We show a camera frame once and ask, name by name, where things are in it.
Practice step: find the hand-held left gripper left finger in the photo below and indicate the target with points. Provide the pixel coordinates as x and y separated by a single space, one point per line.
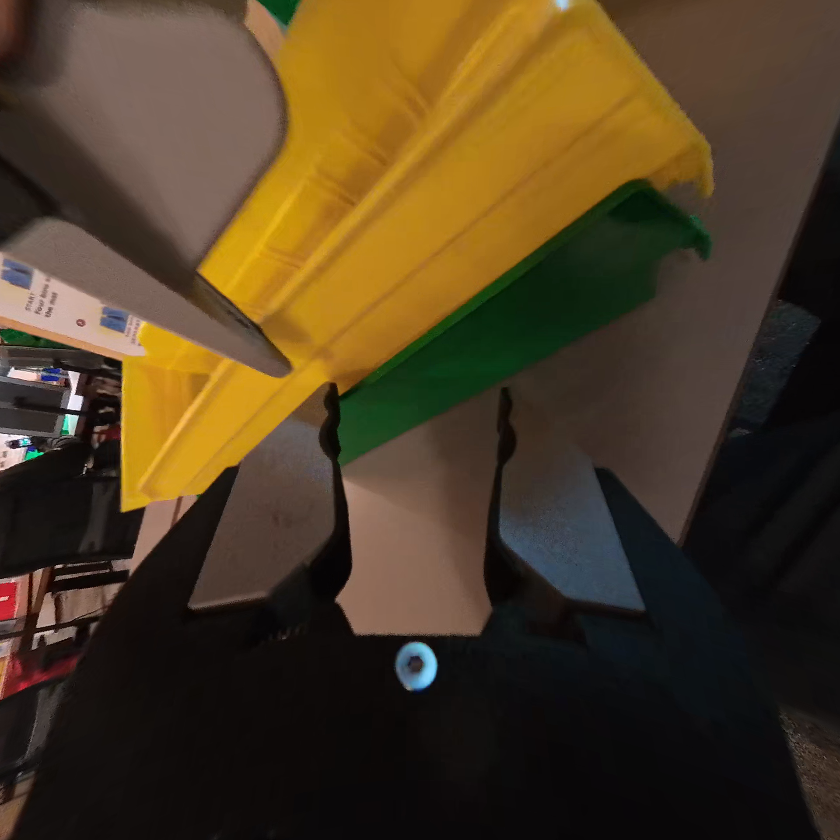
269 518

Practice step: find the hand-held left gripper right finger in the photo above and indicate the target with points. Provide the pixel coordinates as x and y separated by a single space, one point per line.
558 525

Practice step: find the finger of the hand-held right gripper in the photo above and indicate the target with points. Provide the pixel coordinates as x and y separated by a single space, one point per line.
144 289
157 131

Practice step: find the green plastic bin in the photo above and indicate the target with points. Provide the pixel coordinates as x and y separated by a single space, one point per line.
525 328

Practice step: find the yellow plastic bin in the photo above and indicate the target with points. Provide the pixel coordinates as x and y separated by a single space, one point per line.
446 184

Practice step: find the printed instruction sheet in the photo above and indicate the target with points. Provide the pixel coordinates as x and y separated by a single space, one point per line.
59 305

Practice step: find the person's leg in dark trousers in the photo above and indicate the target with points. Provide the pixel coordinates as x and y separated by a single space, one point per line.
774 525

